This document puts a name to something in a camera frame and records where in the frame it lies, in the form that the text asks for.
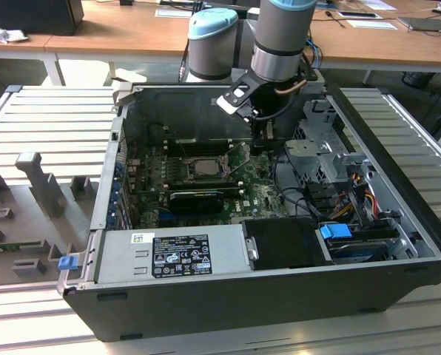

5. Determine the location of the black open PC case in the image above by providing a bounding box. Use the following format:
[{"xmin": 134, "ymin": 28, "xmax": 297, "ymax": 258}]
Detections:
[{"xmin": 57, "ymin": 83, "xmax": 441, "ymax": 343}]

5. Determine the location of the black box on desk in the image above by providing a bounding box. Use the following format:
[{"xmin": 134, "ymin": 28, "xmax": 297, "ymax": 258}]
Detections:
[{"xmin": 0, "ymin": 0, "xmax": 85, "ymax": 37}]

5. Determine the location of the CPU socket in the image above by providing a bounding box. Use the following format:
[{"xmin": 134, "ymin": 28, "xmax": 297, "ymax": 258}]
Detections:
[{"xmin": 181, "ymin": 155, "xmax": 233, "ymax": 183}]

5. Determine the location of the black notebook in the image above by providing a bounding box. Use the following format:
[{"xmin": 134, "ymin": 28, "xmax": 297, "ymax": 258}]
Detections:
[{"xmin": 397, "ymin": 16, "xmax": 441, "ymax": 33}]

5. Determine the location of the black expansion card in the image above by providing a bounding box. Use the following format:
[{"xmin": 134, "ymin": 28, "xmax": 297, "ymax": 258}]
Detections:
[{"xmin": 168, "ymin": 190, "xmax": 223, "ymax": 214}]

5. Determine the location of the white silver wrist camera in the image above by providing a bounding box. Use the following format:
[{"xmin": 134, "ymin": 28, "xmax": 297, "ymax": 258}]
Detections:
[{"xmin": 215, "ymin": 79, "xmax": 261, "ymax": 120}]

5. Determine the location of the silver metal drive cage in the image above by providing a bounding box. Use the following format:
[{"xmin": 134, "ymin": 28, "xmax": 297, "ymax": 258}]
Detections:
[{"xmin": 282, "ymin": 98, "xmax": 379, "ymax": 193}]

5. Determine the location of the yellow red wire bundle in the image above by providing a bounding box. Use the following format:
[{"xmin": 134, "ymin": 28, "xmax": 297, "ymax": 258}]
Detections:
[{"xmin": 331, "ymin": 186, "xmax": 379, "ymax": 223}]

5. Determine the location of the crumpled white paper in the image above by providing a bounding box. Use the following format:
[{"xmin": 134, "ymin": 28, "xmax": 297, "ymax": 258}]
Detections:
[{"xmin": 0, "ymin": 20, "xmax": 30, "ymax": 44}]

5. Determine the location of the blue cable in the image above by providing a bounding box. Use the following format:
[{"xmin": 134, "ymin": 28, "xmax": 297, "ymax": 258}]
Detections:
[{"xmin": 306, "ymin": 36, "xmax": 323, "ymax": 71}]

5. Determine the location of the pale paper sheet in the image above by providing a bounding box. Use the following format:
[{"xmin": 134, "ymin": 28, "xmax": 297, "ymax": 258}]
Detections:
[{"xmin": 154, "ymin": 7, "xmax": 192, "ymax": 18}]

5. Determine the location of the metal socket cover frame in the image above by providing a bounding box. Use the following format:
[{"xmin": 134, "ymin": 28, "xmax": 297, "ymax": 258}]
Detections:
[{"xmin": 223, "ymin": 141, "xmax": 252, "ymax": 174}]

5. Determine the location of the white paper sheet blue edge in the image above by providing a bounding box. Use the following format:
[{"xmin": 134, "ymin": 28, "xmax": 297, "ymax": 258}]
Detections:
[{"xmin": 346, "ymin": 18, "xmax": 400, "ymax": 31}]

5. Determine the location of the black chair base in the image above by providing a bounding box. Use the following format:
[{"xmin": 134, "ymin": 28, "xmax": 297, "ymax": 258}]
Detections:
[{"xmin": 401, "ymin": 70, "xmax": 437, "ymax": 88}]

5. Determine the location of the black RAM slot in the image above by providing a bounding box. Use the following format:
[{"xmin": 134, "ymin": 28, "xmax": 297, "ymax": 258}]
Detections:
[
  {"xmin": 167, "ymin": 178, "xmax": 240, "ymax": 188},
  {"xmin": 168, "ymin": 184, "xmax": 243, "ymax": 197},
  {"xmin": 167, "ymin": 139, "xmax": 232, "ymax": 148},
  {"xmin": 167, "ymin": 146, "xmax": 233, "ymax": 156}
]

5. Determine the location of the white smartphone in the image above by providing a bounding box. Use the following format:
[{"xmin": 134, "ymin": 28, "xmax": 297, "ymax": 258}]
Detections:
[{"xmin": 337, "ymin": 10, "xmax": 383, "ymax": 20}]

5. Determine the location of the blue disk carrier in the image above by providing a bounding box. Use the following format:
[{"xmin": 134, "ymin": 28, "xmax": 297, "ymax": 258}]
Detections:
[{"xmin": 319, "ymin": 223, "xmax": 388, "ymax": 264}]

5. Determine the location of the silver power supply with label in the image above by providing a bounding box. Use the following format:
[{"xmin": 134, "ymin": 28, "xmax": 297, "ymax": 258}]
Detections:
[{"xmin": 94, "ymin": 224, "xmax": 252, "ymax": 284}]

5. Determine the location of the grey case side bracket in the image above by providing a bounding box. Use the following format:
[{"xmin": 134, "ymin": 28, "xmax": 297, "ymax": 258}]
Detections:
[{"xmin": 111, "ymin": 77, "xmax": 147, "ymax": 109}]

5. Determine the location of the green motherboard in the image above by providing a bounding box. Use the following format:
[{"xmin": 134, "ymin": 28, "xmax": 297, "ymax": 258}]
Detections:
[{"xmin": 126, "ymin": 142, "xmax": 292, "ymax": 229}]

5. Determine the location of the grey parts rack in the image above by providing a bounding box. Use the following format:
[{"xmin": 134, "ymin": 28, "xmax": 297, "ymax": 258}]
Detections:
[{"xmin": 0, "ymin": 151, "xmax": 99, "ymax": 288}]

